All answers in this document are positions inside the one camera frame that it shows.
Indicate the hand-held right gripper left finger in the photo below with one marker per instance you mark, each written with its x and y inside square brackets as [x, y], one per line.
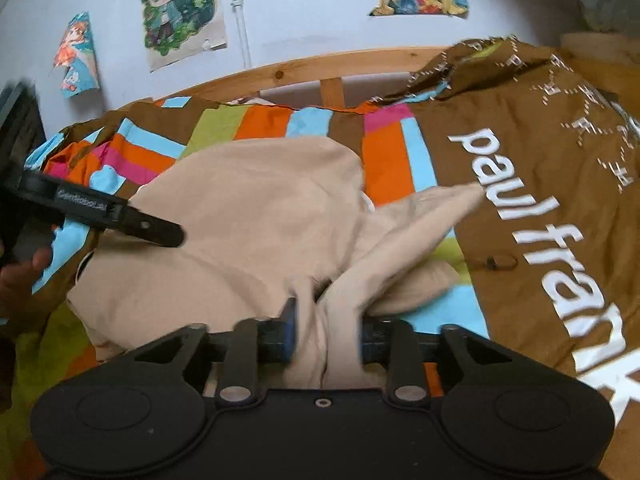
[285, 335]

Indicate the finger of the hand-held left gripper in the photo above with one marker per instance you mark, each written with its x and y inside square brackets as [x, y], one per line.
[150, 227]

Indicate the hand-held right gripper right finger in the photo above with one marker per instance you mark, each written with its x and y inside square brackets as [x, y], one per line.
[372, 340]

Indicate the beige hooded jacket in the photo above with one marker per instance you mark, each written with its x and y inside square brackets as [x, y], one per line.
[250, 210]

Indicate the person's left hand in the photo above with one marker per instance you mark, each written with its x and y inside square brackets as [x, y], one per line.
[20, 290]

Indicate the dark framed panel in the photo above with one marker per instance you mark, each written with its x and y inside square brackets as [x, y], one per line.
[20, 125]

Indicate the multicoloured patchwork bedsheet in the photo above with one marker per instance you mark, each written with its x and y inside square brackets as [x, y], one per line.
[260, 122]

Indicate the small orange-haired cartoon poster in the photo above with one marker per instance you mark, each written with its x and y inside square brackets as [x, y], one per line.
[77, 55]

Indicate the silvery plastic strip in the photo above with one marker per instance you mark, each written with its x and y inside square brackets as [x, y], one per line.
[630, 125]

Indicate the blond cartoon wall poster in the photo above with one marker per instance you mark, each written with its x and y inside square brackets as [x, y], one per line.
[180, 15]

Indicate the wooden bed frame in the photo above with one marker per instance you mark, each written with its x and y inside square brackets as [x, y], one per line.
[300, 67]

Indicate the white wall pipe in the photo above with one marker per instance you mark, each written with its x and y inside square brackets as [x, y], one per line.
[241, 15]

